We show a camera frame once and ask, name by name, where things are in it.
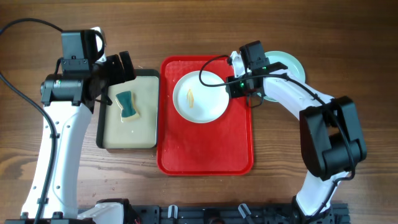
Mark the white plate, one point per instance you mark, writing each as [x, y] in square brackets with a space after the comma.
[200, 97]

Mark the red plastic tray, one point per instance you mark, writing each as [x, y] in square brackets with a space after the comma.
[221, 147]

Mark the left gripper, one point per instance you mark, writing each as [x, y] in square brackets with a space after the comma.
[115, 70]

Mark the pale green plate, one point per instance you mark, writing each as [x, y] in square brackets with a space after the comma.
[294, 66]

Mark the green and yellow sponge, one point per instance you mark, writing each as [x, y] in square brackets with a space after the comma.
[125, 101]

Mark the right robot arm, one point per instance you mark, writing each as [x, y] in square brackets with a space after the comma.
[331, 137]

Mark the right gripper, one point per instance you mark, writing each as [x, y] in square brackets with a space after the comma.
[234, 86]

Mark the black tray with soapy water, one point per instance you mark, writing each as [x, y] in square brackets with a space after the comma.
[140, 133]

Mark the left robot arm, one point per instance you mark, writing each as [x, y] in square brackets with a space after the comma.
[66, 119]

